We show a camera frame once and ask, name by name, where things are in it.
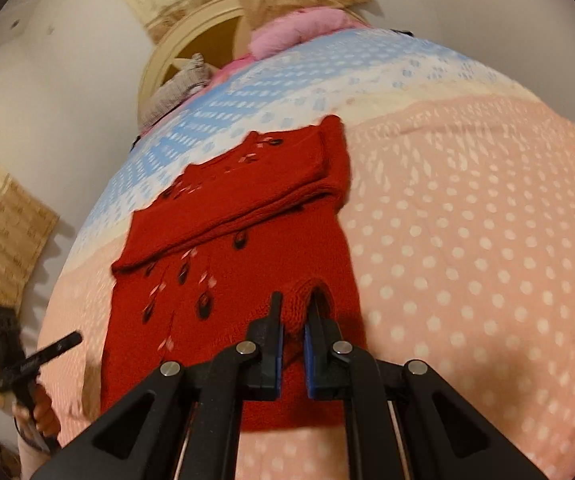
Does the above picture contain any red knit cardigan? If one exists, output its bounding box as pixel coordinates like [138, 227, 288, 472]
[101, 115, 365, 431]

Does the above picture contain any person's left hand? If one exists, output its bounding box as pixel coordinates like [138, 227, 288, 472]
[12, 382, 60, 440]

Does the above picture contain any cream round headboard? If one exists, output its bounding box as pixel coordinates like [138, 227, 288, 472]
[138, 0, 252, 117]

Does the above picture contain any grey striped folded cloth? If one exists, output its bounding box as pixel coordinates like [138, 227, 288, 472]
[138, 53, 212, 132]

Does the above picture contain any pink blue polka-dot bedspread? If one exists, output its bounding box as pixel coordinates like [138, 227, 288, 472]
[40, 28, 575, 479]

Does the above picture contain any pink pillow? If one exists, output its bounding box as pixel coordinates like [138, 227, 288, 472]
[248, 6, 367, 60]

